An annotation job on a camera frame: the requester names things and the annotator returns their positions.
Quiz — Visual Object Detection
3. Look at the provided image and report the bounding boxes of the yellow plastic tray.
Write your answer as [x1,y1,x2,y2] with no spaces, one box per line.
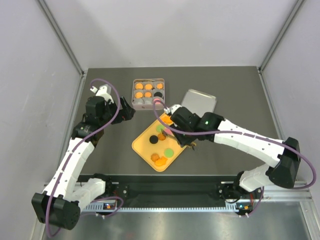
[131,120,187,172]

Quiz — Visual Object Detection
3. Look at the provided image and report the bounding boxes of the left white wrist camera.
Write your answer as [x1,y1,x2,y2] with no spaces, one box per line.
[90,84,112,101]

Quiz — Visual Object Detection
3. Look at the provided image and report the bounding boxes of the silver tin lid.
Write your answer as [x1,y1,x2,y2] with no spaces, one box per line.
[180,89,217,117]

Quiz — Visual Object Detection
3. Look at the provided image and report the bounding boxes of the aluminium frame rail front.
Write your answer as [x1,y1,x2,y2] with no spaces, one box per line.
[81,186,312,215]

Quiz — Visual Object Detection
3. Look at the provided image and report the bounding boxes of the swirl cookie bottom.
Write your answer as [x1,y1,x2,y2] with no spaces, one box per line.
[150,153,160,162]

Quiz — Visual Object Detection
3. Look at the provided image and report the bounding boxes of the pink cookie tin box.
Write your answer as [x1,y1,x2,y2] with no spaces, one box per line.
[131,78,166,111]

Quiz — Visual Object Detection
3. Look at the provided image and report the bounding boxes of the green sandwich cookie bottom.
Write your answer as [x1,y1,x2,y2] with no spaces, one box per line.
[164,148,174,158]

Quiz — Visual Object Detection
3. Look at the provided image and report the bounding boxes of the fish shaped cookie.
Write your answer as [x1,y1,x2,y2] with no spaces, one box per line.
[154,156,168,167]
[161,116,173,125]

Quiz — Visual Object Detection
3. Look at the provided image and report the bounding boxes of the round biscuit cookie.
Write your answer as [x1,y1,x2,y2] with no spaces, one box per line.
[134,91,144,99]
[144,83,153,90]
[135,82,144,90]

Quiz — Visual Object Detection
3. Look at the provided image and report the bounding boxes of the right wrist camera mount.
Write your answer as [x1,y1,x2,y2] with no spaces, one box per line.
[163,104,182,116]

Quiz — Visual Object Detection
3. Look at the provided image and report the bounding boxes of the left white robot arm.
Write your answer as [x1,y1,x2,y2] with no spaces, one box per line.
[31,93,135,230]

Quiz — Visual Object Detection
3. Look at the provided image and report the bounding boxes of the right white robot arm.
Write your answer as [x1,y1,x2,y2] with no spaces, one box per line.
[164,104,301,198]

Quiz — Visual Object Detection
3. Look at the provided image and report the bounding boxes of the fish shaped cookie bottom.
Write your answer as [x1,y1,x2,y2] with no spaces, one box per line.
[154,156,168,167]

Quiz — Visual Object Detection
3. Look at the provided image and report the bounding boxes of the chocolate chip cookie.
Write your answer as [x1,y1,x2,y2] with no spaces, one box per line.
[157,133,166,141]

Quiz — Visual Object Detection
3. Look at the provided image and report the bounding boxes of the black sandwich cookie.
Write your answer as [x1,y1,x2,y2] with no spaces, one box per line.
[149,135,159,144]
[154,91,163,98]

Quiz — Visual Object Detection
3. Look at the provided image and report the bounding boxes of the fish shaped cookie top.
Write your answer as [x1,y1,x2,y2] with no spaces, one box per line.
[161,116,173,125]

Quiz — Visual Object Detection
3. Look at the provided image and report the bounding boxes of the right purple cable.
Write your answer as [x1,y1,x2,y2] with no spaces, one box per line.
[152,99,316,218]

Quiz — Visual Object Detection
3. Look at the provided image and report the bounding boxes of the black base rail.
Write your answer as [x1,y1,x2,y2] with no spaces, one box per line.
[77,173,263,211]

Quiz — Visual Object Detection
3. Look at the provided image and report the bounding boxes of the round biscuit cookie top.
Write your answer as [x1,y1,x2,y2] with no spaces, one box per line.
[144,83,153,90]

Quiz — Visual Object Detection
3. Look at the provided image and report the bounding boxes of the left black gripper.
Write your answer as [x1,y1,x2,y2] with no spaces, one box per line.
[99,95,135,127]

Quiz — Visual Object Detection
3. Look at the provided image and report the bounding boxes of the green sandwich cookie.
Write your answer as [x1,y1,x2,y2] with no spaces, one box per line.
[156,124,165,133]
[164,148,174,158]

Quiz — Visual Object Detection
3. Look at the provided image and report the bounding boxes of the green sandwich cookie top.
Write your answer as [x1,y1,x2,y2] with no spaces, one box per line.
[156,124,165,133]

